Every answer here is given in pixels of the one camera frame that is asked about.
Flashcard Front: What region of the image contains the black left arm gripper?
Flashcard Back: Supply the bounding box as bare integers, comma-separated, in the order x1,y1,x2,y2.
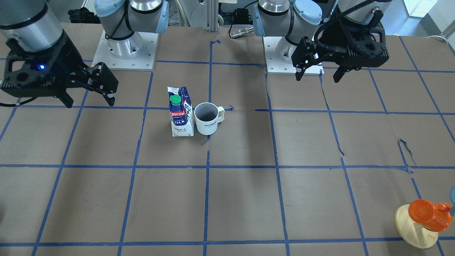
291,14,389,83

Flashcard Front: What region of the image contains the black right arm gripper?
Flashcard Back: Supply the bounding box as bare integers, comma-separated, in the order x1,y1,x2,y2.
1,31,119,108

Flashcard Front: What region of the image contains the blue white milk carton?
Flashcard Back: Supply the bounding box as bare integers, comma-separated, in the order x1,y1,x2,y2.
167,86,194,137

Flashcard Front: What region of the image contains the white HOME mug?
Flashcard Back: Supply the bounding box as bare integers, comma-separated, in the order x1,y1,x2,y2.
194,102,225,135

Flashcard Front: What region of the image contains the orange mug on stand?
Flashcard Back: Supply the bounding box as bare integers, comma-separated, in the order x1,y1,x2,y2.
408,199,452,232

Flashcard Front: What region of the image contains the beige wooden stand base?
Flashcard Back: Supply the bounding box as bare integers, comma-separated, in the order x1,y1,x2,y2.
394,204,439,249

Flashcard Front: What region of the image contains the aluminium frame post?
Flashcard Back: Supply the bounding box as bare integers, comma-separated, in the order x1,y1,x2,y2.
203,0,219,33

